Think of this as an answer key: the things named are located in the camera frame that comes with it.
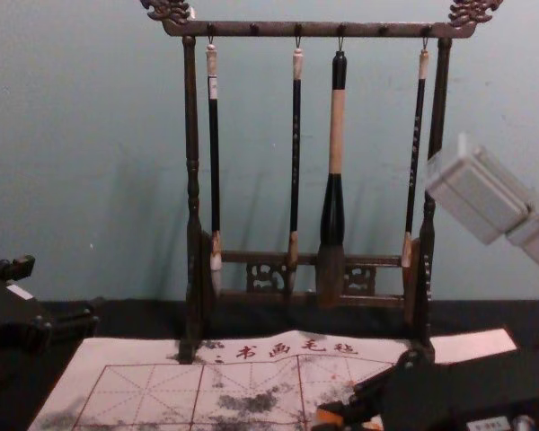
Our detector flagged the black brush with white cap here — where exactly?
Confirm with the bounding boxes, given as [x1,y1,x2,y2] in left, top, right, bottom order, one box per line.
[287,48,305,293]

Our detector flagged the white felt mat, red grid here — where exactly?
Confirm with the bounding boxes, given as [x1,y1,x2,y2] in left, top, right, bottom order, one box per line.
[26,328,520,431]

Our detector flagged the thin black brush, white cap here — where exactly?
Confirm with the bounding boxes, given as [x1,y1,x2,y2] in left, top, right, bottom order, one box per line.
[401,48,431,289]

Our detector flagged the black and orange tool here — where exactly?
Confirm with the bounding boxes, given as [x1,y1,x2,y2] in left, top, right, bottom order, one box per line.
[315,400,384,431]

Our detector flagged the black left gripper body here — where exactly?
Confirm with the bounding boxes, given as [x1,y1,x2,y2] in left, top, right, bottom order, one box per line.
[0,270,54,358]

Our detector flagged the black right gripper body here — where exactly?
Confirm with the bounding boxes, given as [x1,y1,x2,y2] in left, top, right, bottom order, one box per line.
[380,357,539,431]

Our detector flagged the black table cloth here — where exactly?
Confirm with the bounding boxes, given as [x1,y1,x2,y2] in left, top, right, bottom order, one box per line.
[0,295,539,431]

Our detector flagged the brush with long white cap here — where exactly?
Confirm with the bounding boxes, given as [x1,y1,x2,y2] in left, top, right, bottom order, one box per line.
[204,42,225,289]

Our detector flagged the dark wooden brush rack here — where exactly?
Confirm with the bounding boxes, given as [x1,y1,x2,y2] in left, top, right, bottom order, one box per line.
[138,0,507,365]

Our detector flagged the large black and tan brush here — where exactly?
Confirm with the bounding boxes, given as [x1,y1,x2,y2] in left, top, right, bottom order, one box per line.
[315,49,348,309]

